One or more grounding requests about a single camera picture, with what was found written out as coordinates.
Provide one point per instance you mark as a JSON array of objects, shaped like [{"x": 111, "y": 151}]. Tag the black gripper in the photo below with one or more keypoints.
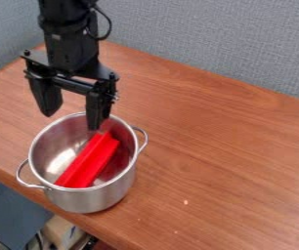
[{"x": 71, "y": 57}]

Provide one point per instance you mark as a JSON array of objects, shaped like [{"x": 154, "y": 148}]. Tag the shiny metal pot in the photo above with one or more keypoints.
[{"x": 54, "y": 150}]

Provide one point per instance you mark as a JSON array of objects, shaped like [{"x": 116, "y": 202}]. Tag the red block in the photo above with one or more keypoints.
[{"x": 90, "y": 162}]

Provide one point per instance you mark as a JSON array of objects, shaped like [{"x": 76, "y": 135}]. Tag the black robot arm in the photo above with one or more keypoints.
[{"x": 67, "y": 16}]

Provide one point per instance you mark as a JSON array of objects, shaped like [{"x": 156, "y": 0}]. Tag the dark blue cabinet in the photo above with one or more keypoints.
[{"x": 22, "y": 218}]

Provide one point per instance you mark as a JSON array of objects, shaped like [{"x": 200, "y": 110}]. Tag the beige box under table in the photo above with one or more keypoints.
[{"x": 63, "y": 234}]

